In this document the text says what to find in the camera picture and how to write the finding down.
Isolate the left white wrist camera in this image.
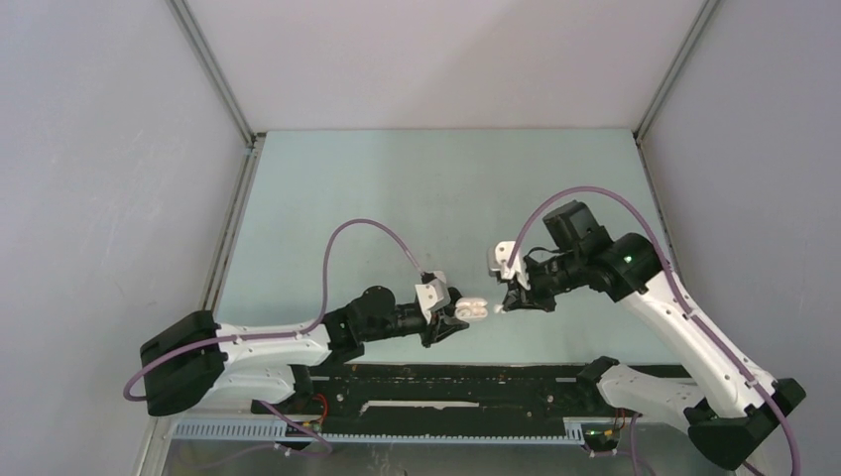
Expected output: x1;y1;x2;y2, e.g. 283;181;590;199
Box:
415;271;452;324

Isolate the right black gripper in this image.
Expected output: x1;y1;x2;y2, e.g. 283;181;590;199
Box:
502;249;585;313

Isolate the left aluminium frame post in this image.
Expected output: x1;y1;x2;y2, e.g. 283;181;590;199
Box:
166;0;257;148

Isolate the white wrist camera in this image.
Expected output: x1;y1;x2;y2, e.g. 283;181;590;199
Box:
415;271;452;324
487;241;531;290

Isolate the white cable duct rail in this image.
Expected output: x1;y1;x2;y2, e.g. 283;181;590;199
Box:
171;418;584;446

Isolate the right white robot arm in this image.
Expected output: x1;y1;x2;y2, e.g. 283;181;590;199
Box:
488;200;806;471

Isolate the right aluminium frame post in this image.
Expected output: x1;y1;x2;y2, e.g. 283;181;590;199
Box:
634;0;723;145

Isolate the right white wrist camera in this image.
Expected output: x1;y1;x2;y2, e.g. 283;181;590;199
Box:
487;241;531;290

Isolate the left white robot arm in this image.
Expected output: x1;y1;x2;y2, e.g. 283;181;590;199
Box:
140;284;488;417

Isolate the plain white oval case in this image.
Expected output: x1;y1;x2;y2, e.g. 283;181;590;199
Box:
454;297;489;322

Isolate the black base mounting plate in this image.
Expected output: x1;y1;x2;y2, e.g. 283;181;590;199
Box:
278;363;632;436

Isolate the aluminium frame post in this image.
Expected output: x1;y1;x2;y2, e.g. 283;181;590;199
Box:
634;0;723;145
166;0;257;148

